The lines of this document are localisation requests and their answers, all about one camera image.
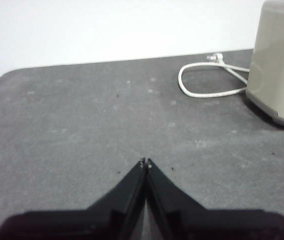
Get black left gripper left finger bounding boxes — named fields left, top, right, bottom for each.
left=0, top=156, right=147, bottom=240

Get white toaster power cord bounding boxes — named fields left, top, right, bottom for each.
left=178, top=52, right=252, bottom=99

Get beige metal toaster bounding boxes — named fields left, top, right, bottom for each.
left=244, top=0, right=284, bottom=131

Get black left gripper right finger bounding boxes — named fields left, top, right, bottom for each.
left=146, top=157, right=284, bottom=240

